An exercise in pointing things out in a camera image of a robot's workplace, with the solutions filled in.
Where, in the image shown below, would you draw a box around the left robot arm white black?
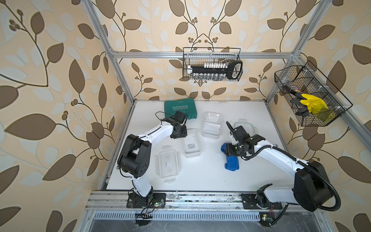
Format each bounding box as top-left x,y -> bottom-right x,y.
117,111 -> 187,198

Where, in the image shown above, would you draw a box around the black handled pliers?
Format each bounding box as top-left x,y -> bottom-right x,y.
284,85 -> 310,117

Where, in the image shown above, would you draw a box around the black socket set holder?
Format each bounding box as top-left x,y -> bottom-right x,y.
185,61 -> 243,81

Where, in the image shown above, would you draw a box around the blue cleaning cloth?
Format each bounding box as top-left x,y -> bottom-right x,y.
221,143 -> 239,171

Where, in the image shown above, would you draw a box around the black wire basket back wall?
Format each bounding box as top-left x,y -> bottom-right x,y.
182,47 -> 243,82

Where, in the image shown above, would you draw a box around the green plastic tool case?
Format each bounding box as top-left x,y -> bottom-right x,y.
164,98 -> 198,119

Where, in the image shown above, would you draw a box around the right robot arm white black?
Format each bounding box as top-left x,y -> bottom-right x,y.
225,123 -> 341,212

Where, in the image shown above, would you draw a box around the black wire basket wall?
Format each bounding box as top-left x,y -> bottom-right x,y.
274,61 -> 353,127
182,47 -> 243,82

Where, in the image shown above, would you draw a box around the black wire basket right wall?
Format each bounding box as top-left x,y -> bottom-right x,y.
274,61 -> 353,127

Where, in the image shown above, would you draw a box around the yellow rubber glove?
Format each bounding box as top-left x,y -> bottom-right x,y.
300,94 -> 329,114

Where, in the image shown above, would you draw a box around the clear lunch box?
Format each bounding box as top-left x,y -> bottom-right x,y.
183,129 -> 202,158
202,112 -> 223,139

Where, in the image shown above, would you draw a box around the clear lunch box lid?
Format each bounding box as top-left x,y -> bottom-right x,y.
156,146 -> 181,184
233,119 -> 257,136

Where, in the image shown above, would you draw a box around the aluminium front rail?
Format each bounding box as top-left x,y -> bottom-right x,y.
85,191 -> 285,213

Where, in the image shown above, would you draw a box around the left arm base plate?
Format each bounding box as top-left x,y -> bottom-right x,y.
127,191 -> 166,209

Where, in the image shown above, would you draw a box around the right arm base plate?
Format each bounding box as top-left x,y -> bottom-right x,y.
240,193 -> 283,210

